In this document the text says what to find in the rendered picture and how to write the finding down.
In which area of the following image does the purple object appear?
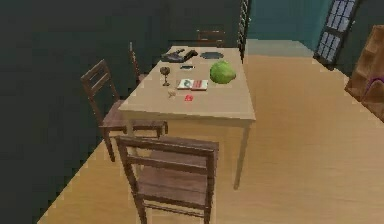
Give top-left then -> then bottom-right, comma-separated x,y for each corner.
365,77 -> 384,95

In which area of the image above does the brown wooden shelf unit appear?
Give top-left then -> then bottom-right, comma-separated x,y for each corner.
344,24 -> 384,123

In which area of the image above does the dark framed glass door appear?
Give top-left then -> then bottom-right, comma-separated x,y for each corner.
313,0 -> 363,72
237,0 -> 252,64

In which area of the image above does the dark round plate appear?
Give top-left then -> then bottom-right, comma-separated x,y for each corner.
200,50 -> 224,61

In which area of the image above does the white red green book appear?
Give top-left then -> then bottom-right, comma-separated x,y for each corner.
176,78 -> 209,92

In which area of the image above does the dark brown wooden chair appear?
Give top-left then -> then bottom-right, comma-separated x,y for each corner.
114,134 -> 220,224
80,59 -> 169,163
128,41 -> 149,86
196,28 -> 227,48

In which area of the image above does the green round cabbage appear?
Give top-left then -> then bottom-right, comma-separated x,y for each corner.
209,59 -> 237,85

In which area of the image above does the brown goblet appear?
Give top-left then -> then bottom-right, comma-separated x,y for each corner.
159,66 -> 171,87

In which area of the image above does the light wooden dining table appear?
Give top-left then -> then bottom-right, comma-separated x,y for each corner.
118,45 -> 257,191

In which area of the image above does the dark grey angular object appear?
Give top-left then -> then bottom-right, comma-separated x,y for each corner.
161,48 -> 199,64

